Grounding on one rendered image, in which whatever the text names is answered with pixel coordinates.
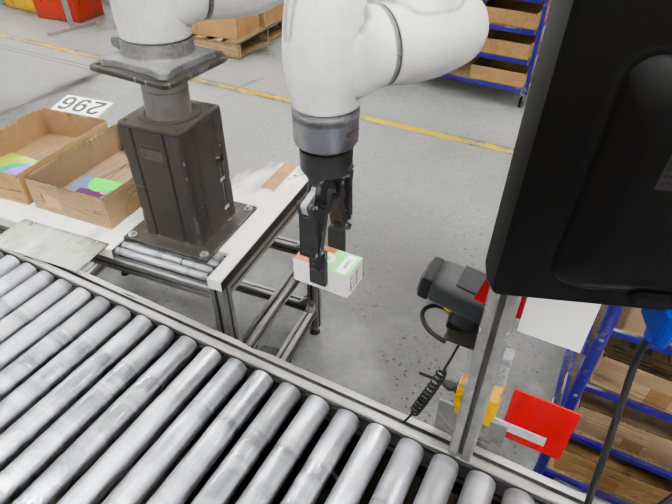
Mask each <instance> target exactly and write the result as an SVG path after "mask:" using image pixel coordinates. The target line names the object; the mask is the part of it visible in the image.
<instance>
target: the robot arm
mask: <svg viewBox="0 0 672 504"><path fill-rule="evenodd" d="M283 1H285V3H284V11H283V24H282V62H283V72H284V78H285V84H286V86H287V89H288V91H289V95H290V99H291V114H292V124H293V140H294V142H295V145H296V146H297V147H298V148H299V158H300V168H301V171H302V172H303V173H304V174H305V175H306V177H307V178H308V186H307V194H308V195H307V197H306V198H305V200H304V201H302V200H298V201H297V203H296V208H297V211H298V214H299V239H300V255H302V256H305V257H308V258H309V277H310V282H312V283H315V284H317V285H320V286H323V287H326V286H327V285H328V251H326V250H324V245H325V237H326V229H327V221H328V214H329V216H330V221H331V224H332V225H334V226H332V225H329V226H328V246H329V247H332V248H335V249H338V250H341V251H344V252H346V230H345V229H347V230H350V229H351V226H352V224H350V223H347V219H349V220H350V219H351V218H352V185H353V173H354V165H353V147H354V146H355V145H356V144H357V142H358V141H359V140H358V139H359V114H360V98H361V97H364V96H366V95H368V94H369V93H371V92H373V91H375V90H377V89H379V88H382V87H386V86H392V85H408V84H414V83H419V82H423V81H427V80H430V79H434V78H437V77H440V76H443V75H445V74H447V73H449V72H451V71H453V70H455V69H457V68H459V67H461V66H463V65H465V64H466V63H468V62H470V61H471V60H472V59H473V58H475V57H476V56H477V55H478V53H479V52H480V51H481V49H482V48H483V46H484V44H485V42H486V38H487V35H488V31H489V17H488V12H487V9H486V6H485V5H484V3H483V2H482V1H481V0H373V3H372V4H367V0H109V2H110V6H111V10H112V14H113V18H114V21H115V24H116V27H117V31H118V34H116V35H113V36H111V38H110V40H111V44H112V45H113V47H115V48H117V49H119V50H117V51H115V52H112V53H109V54H106V55H103V56H102V57H101V61H102V65H105V66H113V67H118V68H122V69H126V70H130V71H133V72H137V73H141V74H145V75H149V76H152V77H154V78H156V79H158V80H168V79H171V78H172V77H173V76H174V75H176V74H178V73H180V72H182V71H184V70H186V69H188V68H190V67H193V66H195V65H197V64H199V63H201V62H203V61H206V60H209V59H213V58H215V57H216V56H215V50H213V49H211V48H206V47H201V46H197V45H195V44H194V39H193V34H192V25H195V24H197V23H199V22H201V21H203V20H209V19H231V18H239V17H246V16H251V15H256V14H261V13H264V12H267V11H269V10H271V9H273V8H275V7H277V6H278V5H280V4H281V3H282V2H283ZM323 206H326V207H323ZM345 209H347V211H345Z"/></svg>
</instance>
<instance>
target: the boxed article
mask: <svg viewBox="0 0 672 504"><path fill-rule="evenodd" d="M324 250H326V251H328V285H327V286H326V287H323V286H320V285H317V284H315V283H312V282H310V277H309V258H308V257H305V256H302V255H300V251H299V252H298V253H297V255H296V256H295V257H294V258H293V267H294V279H296V280H299V281H302V282H304V283H307V284H310V285H313V286H315V287H318V288H321V289H324V290H326V291H329V292H332V293H334V294H337V295H340V296H343V297H345V298H348V296H349V295H350V294H351V292H352V291H353V290H354V288H355V287H356V286H357V284H358V283H359V281H360V280H361V279H362V263H363V258H362V257H359V256H356V255H353V254H350V253H347V252H344V251H341V250H338V249H335V248H332V247H329V246H326V245H324Z"/></svg>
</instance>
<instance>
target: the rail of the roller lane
mask: <svg viewBox="0 0 672 504"><path fill-rule="evenodd" d="M0 251H1V252H3V253H5V254H3V255H4V257H5V256H7V255H12V256H14V257H15V258H16V259H18V260H20V264H23V263H25V262H28V263H30V264H31V265H32V266H33V267H35V268H37V269H36V270H37V272H38V273H39V272H40V271H42V270H45V271H47V272H48V273H50V274H51V275H52V276H54V279H55V281H57V280H58V279H64V280H66V281H67V282H69V283H70V284H72V287H73V289H74V290H75V289H76V288H78V287H82V288H84V289H85V290H87V291H88V292H89V293H91V294H90V295H91V296H92V298H93V299H94V298H96V297H98V296H101V297H103V298H105V299H106V300H107V301H109V302H111V303H110V304H111V306H112V309H114V308H115V307H116V306H118V305H121V306H123V307H125V308H126V309H127V310H128V311H130V313H131V315H132V317H133V319H134V318H135V317H136V316H138V315H143V316H145V317H146V318H147V319H149V320H150V321H151V323H152V324H153V326H154V330H155V329H156V328H157V327H158V326H160V325H164V326H166V327H168V328H169V329H171V330H172V331H173V333H174V334H175V337H176V340H175V342H176V341H177V340H178V339H179V338H180V337H181V336H184V335H185V336H188V337H190V338H192V339H193V340H194V341H195V342H196V343H197V345H198V347H199V350H198V352H197V354H196V355H195V356H194V357H196V356H197V355H198V354H199V353H200V352H201V351H202V350H203V348H205V347H207V346H209V347H212V348H214V349H216V350H217V351H218V352H219V353H220V355H221V356H222V359H223V361H222V363H221V365H220V366H219V367H218V369H220V368H221V367H222V366H223V365H224V364H225V363H226V362H227V360H228V359H230V358H236V359H238V360H240V361H241V362H242V363H243V364H244V365H245V366H246V368H247V371H248V372H247V375H246V376H245V377H244V379H243V380H244V381H246V380H247V379H248V378H249V377H250V376H251V374H252V373H253V372H254V371H255V370H262V371H264V372H266V373H267V374H268V375H269V376H270V377H271V378H272V380H273V382H274V384H273V387H272V388H271V390H270V391H269V393H271V394H273V393H274V392H275V390H276V389H277V388H278V386H279V385H280V384H281V383H283V382H288V383H290V384H292V385H294V386H295V387H296V388H297V389H298V390H299V391H300V393H301V398H300V400H299V402H298V403H297V405H296V406H298V407H300V408H301V407H302V405H303V404H304V402H305V401H306V399H307V398H308V397H309V396H311V395H316V396H319V397H321V398H322V399H323V400H325V401H326V402H327V404H328V405H329V408H330V409H329V413H328V414H327V416H326V418H325V420H328V421H330V422H331V420H332V418H333V417H334V415H335V413H336V412H337V411H338V410H339V409H346V410H349V411H351V412H352V413H354V414H355V415H356V416H357V417H358V419H359V427H358V428H357V430H356V432H355V434H357V435H359V436H362V434H363V432H364V431H365V429H366V427H367V426H368V425H369V424H370V423H376V424H379V425H381V426H383V427H385V428H386V429H387V430H388V431H389V433H390V435H391V440H390V442H389V444H388V446H387V448H386V449H388V450H391V451H393V452H394V450H395V448H396V446H397V444H398V442H399V441H400V440H401V439H402V438H409V439H412V440H414V441H416V442H417V443H419V444H420V445H421V446H422V448H423V450H424V456H423V458H422V460H421V463H420V465H422V466H424V467H426V468H428V466H429V464H430V462H431V459H432V457H433V456H434V455H436V454H444V455H447V456H449V457H451V458H452V459H453V460H455V461H456V463H457V464H458V466H459V472H458V474H457V477H456V480H455V481H456V482H458V483H460V484H462V485H464V482H465V479H466V477H467V474H468V473H469V472H470V471H473V470H476V471H481V472H484V473H486V474H487V475H489V476H490V477H491V478H492V479H493V480H494V481H495V484H496V488H495V491H494V495H493V498H492V499H493V500H495V501H498V502H500V503H501V502H502V498H503V495H504V492H505V491H506V490H507V489H508V488H517V489H520V490H523V491H525V492H526V493H528V494H529V495H530V496H531V497H532V498H533V500H534V504H584V501H585V498H586V494H583V493H581V492H579V491H577V490H574V489H572V488H570V487H568V486H565V485H563V484H561V483H559V482H556V481H554V480H552V479H550V478H547V477H545V476H543V475H541V474H538V473H536V472H534V471H532V470H529V469H527V468H525V467H523V466H520V465H518V464H516V463H514V462H511V461H509V460H507V459H505V458H502V457H500V456H498V455H496V454H493V453H491V452H489V451H487V450H484V449H482V448H480V447H478V446H475V449H474V452H473V454H472V457H471V460H470V462H466V461H464V460H462V459H461V456H462V454H461V453H457V456H456V457H455V456H453V455H451V454H449V453H448V450H449V446H450V442H451V438H452V435H451V434H448V433H446V432H444V431H442V430H439V429H437V428H435V427H433V426H430V425H428V424H426V423H424V422H421V421H419V420H417V419H415V418H412V417H410V418H409V419H408V420H407V421H406V422H405V423H403V421H404V420H405V419H406V418H407V417H408V415H406V414H403V413H401V412H399V411H397V410H394V409H392V408H390V407H388V406H385V405H383V404H381V403H379V402H376V401H374V400H372V399H370V398H367V397H365V396H363V395H361V394H358V393H356V392H354V391H352V390H349V389H347V388H345V387H342V386H340V385H338V384H336V383H333V382H331V381H329V380H327V379H324V378H322V377H320V376H318V375H315V374H313V373H311V372H309V371H306V370H304V369H302V368H300V367H297V366H295V365H293V364H291V363H288V362H286V361H284V360H282V359H279V358H277V357H275V356H273V355H270V354H268V353H266V352H262V351H259V350H256V349H252V348H251V347H249V346H248V345H246V344H244V343H243V342H241V341H239V340H237V339H234V338H232V337H230V336H228V335H225V334H223V333H221V332H219V331H216V330H214V329H212V328H210V327H207V326H205V325H203V324H201V323H198V322H196V321H194V320H192V319H189V318H187V317H185V316H183V315H180V314H178V313H176V312H174V311H171V310H169V309H167V308H165V307H162V306H160V305H158V304H156V303H153V302H151V301H149V300H147V299H144V298H142V297H140V296H138V295H135V294H133V293H131V292H129V291H126V290H124V289H122V288H120V287H117V286H115V285H113V284H110V283H108V282H106V281H104V280H101V279H99V278H97V277H95V276H92V275H90V274H88V273H86V272H83V271H81V270H79V271H76V272H75V271H72V270H69V269H66V268H63V267H59V266H56V265H53V264H50V263H47V262H44V261H41V260H38V259H34V258H31V257H28V256H25V255H22V254H19V253H16V252H13V251H9V250H6V249H3V248H0ZM154 330H153V331H154ZM175 342H174V343H175ZM174 343H173V344H174ZM173 344H172V345H173ZM172 345H171V346H172Z"/></svg>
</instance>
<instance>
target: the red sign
mask: <svg viewBox="0 0 672 504"><path fill-rule="evenodd" d="M581 415H582V414H580V413H578V412H575V411H573V410H570V409H568V408H565V407H562V406H560V405H557V404H555V403H552V402H550V401H547V400H545V399H542V398H540V397H537V396H534V395H532V394H529V393H527V392H524V391H522V390H519V389H517V388H515V390H514V393H513V395H512V398H511V401H510V404H509V407H508V410H507V412H506V415H505V418H504V420H501V419H499V418H496V417H495V418H494V421H496V422H498V423H500V424H503V425H505V426H508V429H507V432H506V435H505V437H506V438H508V439H511V440H513V441H515V442H518V443H520V444H522V445H525V446H527V447H529V448H532V449H534V450H536V451H539V452H541V453H543V454H546V455H548V456H550V457H553V458H555V459H557V460H559V458H560V457H561V455H562V453H563V451H564V449H565V447H566V445H567V443H568V441H569V439H570V437H571V435H572V433H573V431H574V429H575V427H576V425H577V423H578V421H579V419H580V417H581Z"/></svg>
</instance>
